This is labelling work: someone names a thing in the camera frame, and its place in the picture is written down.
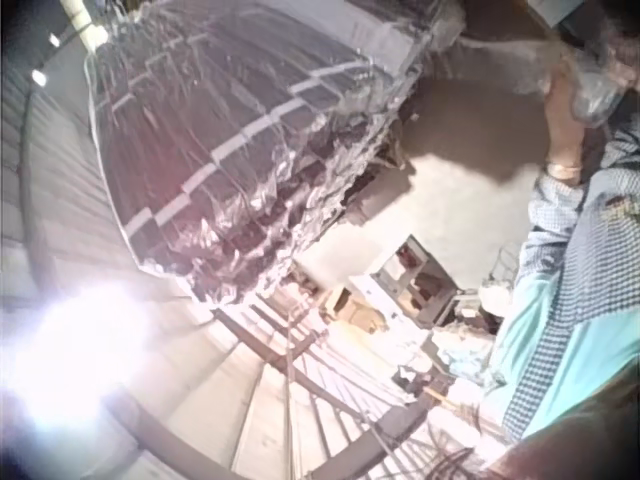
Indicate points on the person's left hand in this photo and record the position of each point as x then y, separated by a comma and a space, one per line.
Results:
562, 132

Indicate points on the person's left fingers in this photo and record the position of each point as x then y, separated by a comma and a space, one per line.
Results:
564, 70

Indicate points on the clear plastic bag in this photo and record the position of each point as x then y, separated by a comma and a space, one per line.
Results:
320, 380

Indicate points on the open cardboard box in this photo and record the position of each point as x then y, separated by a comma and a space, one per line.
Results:
462, 345

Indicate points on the white shelf unit with items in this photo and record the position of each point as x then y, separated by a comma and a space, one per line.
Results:
352, 312

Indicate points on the plastic-wrapped pallet of boxes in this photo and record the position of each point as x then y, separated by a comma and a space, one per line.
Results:
235, 125

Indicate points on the grey metal rack frame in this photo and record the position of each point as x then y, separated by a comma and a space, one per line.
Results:
415, 280

